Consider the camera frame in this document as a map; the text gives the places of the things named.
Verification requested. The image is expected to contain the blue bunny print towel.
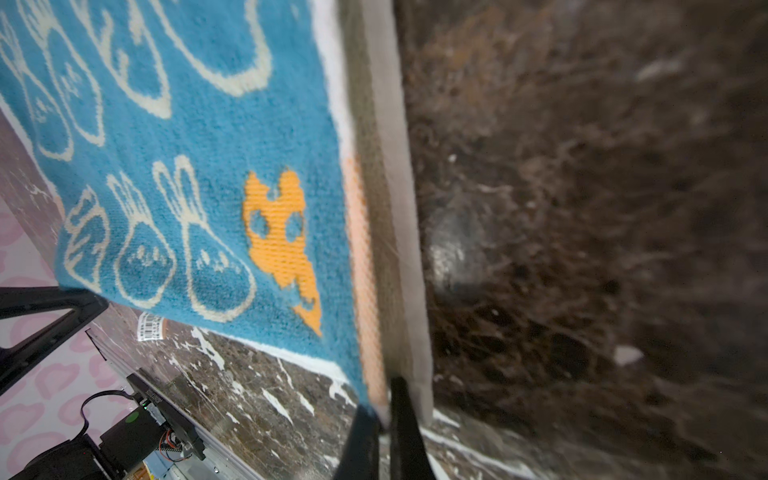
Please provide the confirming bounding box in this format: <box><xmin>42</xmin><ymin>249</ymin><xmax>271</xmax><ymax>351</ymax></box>
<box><xmin>1</xmin><ymin>1</ymin><xmax>434</xmax><ymax>423</ymax></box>

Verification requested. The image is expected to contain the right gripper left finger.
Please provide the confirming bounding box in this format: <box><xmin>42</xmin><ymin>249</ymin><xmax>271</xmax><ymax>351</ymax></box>
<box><xmin>332</xmin><ymin>406</ymin><xmax>381</xmax><ymax>480</ymax></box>

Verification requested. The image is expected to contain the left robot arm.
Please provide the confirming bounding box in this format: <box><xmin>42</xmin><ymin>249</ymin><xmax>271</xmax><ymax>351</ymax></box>
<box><xmin>1</xmin><ymin>287</ymin><xmax>166</xmax><ymax>479</ymax></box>

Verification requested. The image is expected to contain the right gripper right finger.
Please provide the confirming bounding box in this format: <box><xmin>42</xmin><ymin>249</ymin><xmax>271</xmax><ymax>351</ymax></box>
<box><xmin>390</xmin><ymin>377</ymin><xmax>435</xmax><ymax>480</ymax></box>

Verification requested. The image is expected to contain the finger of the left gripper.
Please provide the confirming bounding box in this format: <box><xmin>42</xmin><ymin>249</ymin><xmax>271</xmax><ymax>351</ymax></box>
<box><xmin>1</xmin><ymin>286</ymin><xmax>109</xmax><ymax>394</ymax></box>

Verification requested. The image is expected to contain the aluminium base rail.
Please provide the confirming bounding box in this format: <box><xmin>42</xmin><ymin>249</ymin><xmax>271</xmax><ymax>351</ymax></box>
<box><xmin>86</xmin><ymin>327</ymin><xmax>262</xmax><ymax>479</ymax></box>

